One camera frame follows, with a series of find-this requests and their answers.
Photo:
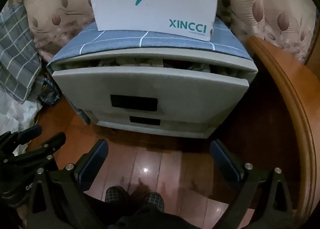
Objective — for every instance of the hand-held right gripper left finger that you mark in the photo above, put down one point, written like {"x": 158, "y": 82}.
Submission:
{"x": 93, "y": 161}

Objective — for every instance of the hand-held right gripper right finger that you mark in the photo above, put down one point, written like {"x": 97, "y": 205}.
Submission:
{"x": 225, "y": 161}

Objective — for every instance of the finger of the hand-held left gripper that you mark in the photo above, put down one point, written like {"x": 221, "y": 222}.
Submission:
{"x": 27, "y": 135}
{"x": 50, "y": 144}

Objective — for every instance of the pile of underwear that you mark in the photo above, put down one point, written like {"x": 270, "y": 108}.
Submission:
{"x": 140, "y": 63}

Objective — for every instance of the white cardboard box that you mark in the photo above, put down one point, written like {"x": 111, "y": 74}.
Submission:
{"x": 150, "y": 11}

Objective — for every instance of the grey lower drawer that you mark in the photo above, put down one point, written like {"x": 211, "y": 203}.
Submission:
{"x": 187, "y": 126}

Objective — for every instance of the white plastic bag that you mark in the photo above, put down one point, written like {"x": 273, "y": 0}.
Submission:
{"x": 17, "y": 116}

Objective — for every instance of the checked slipper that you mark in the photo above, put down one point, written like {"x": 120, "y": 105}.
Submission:
{"x": 153, "y": 200}
{"x": 117, "y": 194}

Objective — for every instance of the dark blue printed bag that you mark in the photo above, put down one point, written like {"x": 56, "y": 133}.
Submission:
{"x": 50, "y": 94}

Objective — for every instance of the grey plaid cloth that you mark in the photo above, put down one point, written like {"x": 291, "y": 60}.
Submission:
{"x": 17, "y": 51}

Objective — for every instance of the person's dark trousers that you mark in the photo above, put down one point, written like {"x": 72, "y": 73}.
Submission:
{"x": 155, "y": 221}

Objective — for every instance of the grey fabric nightstand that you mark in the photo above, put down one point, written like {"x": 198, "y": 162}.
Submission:
{"x": 175, "y": 54}

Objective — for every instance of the curved orange wooden furniture panel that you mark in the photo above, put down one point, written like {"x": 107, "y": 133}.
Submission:
{"x": 300, "y": 68}

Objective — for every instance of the blue checked cloth cover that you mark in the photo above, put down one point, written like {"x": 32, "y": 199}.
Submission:
{"x": 120, "y": 41}

